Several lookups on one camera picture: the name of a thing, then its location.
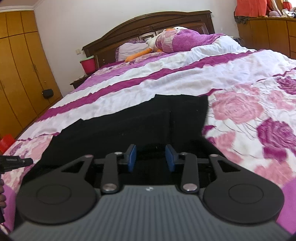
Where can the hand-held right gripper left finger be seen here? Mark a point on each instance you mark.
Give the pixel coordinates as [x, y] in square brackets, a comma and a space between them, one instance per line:
[132, 158]

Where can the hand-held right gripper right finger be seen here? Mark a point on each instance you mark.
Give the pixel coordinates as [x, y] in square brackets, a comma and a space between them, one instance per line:
[170, 160]

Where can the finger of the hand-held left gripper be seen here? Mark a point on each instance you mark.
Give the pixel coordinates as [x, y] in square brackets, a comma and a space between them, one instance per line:
[26, 162]

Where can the black knit cardigan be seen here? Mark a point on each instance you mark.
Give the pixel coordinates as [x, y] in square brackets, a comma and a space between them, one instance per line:
[115, 129]

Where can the person's left hand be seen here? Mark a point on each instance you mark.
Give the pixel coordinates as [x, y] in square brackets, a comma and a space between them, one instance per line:
[2, 194]

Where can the red box on floor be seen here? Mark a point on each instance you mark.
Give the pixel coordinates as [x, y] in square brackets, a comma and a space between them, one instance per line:
[7, 142]

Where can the small black hanging bag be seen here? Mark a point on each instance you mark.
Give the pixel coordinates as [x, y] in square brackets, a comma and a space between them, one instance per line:
[47, 93]

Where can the purple floral bed blanket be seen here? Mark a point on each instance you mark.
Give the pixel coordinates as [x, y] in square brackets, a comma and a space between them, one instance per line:
[185, 71]

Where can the brown wooden wardrobe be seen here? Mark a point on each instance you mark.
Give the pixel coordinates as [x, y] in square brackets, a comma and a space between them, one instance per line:
[20, 69]

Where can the dark wooden nightstand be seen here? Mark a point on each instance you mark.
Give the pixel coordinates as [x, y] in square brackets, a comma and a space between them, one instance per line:
[78, 81]

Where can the pink bucket with green rim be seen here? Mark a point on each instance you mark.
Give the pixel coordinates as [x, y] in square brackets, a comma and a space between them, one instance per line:
[87, 66]

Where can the lilac frilled pillow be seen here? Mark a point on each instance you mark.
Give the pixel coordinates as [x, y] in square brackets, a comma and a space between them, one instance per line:
[131, 51]

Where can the white goose plush toy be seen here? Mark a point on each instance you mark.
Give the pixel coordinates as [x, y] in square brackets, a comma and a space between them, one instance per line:
[150, 44]

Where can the folded purple floral quilt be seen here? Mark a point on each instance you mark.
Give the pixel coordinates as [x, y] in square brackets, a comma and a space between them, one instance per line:
[185, 40]

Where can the dark wooden headboard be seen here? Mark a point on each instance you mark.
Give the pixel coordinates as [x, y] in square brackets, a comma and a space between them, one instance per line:
[129, 32]

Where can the brown wooden dresser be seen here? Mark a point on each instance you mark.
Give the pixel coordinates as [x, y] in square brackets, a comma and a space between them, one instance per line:
[263, 34]

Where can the dark grey cloth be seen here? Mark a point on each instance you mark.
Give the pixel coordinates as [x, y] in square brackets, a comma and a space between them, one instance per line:
[241, 19]

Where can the orange cloth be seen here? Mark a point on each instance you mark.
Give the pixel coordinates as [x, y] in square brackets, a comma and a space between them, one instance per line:
[252, 8]

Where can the pink round item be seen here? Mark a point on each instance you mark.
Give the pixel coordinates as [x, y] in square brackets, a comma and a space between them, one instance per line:
[274, 14]

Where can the white wall socket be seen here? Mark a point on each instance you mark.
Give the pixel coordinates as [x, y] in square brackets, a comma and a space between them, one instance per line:
[78, 51]

